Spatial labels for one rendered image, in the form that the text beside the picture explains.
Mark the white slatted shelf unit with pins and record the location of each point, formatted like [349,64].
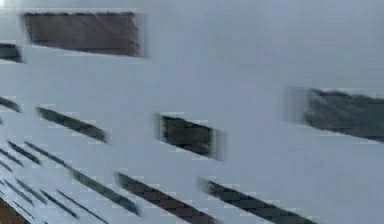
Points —
[206,80]

